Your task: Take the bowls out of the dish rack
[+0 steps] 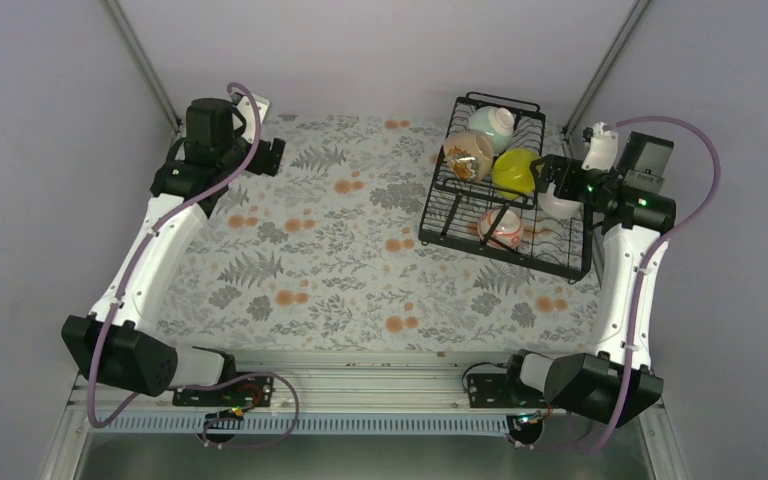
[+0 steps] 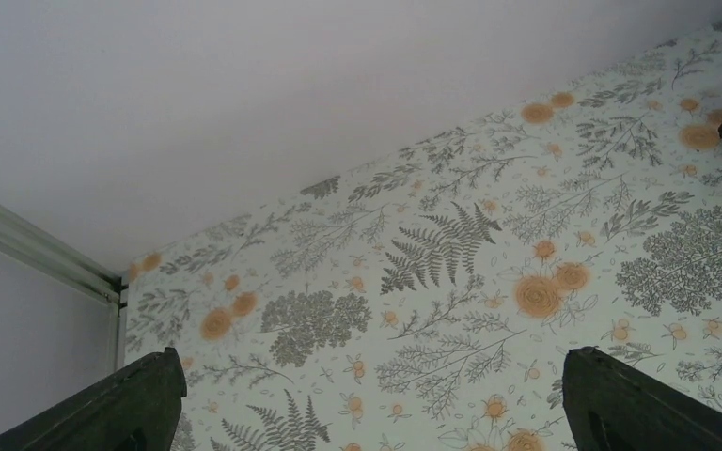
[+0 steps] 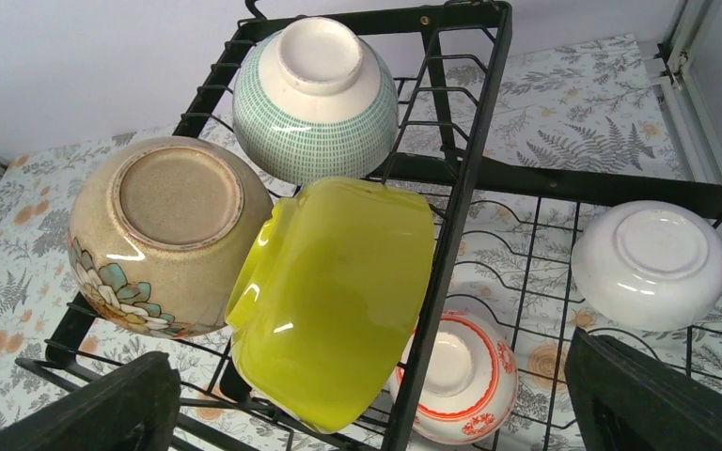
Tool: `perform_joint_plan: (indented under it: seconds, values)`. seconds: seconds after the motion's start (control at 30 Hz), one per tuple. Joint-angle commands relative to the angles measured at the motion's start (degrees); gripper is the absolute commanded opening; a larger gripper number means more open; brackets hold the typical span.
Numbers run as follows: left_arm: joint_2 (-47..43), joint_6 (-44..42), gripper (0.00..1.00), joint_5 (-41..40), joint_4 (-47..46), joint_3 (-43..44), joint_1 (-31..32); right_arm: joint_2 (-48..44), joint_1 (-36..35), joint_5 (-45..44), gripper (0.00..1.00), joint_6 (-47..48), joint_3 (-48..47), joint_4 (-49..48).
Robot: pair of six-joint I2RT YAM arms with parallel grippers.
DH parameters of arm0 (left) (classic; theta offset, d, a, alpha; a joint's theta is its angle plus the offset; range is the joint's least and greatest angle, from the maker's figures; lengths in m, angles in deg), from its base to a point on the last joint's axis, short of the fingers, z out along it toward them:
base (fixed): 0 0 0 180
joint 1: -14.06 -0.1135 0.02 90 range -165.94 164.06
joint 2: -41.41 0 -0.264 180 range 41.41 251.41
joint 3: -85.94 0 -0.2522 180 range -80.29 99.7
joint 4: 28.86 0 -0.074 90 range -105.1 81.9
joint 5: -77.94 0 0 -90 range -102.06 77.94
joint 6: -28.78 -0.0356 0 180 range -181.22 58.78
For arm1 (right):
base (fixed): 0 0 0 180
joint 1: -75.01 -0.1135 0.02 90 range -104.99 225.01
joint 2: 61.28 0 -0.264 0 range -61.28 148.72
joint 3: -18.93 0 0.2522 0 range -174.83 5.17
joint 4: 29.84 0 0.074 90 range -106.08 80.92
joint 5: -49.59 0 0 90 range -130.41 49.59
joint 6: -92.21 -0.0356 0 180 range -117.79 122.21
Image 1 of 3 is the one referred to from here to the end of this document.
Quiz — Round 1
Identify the yellow-green bowl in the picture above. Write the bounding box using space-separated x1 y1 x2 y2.
491 148 540 200

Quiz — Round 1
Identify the pale green bowl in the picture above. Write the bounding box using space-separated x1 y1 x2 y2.
467 106 516 156

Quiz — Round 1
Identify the beige patterned bowl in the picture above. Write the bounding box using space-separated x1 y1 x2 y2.
443 130 495 182

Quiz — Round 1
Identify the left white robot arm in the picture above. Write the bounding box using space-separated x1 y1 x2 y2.
61 93 285 405

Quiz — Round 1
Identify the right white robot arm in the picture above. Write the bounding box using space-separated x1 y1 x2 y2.
501 126 676 427

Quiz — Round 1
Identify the red white patterned bowl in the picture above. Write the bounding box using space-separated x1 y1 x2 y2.
477 208 524 250

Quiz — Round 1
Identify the floral table mat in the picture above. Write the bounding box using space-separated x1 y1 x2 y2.
159 115 599 352

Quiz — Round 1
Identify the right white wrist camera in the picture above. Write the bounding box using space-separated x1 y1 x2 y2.
582 122 619 171

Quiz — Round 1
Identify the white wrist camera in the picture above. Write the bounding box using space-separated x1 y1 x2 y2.
582 122 619 171
231 92 270 143

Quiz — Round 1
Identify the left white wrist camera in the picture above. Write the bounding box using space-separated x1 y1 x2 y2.
231 92 270 143

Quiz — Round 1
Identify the black wire dish rack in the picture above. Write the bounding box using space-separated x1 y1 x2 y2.
418 91 595 285

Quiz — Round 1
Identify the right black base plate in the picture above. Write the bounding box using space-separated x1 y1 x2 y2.
461 362 547 409

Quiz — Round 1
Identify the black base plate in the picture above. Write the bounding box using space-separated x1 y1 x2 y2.
172 377 274 410
461 362 547 409

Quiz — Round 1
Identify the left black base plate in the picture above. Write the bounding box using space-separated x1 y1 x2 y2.
172 377 274 410

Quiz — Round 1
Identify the aluminium mounting rail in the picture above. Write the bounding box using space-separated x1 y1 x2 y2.
67 351 665 437

